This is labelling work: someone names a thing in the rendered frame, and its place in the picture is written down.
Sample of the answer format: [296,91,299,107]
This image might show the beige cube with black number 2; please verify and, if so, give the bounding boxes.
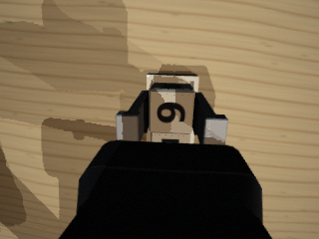
[151,132,190,143]

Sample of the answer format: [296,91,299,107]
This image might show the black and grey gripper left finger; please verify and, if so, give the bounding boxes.
[116,91,150,141]

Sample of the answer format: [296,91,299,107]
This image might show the tan wooden cube with black digit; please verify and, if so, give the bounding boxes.
[149,83,195,133]

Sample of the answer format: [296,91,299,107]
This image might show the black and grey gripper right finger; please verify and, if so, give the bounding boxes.
[192,93,228,144]

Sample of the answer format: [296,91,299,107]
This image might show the white shallow tray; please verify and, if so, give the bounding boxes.
[147,73,199,143]

